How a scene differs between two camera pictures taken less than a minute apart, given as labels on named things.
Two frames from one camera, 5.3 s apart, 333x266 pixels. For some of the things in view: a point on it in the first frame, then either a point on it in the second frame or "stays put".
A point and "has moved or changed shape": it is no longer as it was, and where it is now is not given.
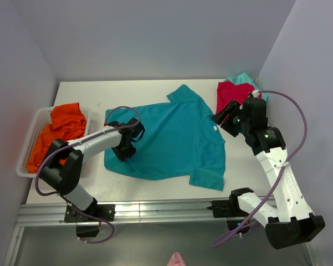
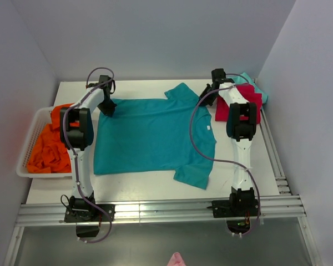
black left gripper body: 124,151 -> 107,107
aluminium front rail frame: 50,213 stays put
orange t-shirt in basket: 67,123 stays put
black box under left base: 87,231 stays put
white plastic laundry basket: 42,118 stays put
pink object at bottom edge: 176,260 stays put
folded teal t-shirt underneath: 242,78 stays put
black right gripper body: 235,123 -> 208,97
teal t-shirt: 181,141 has moved or changed shape
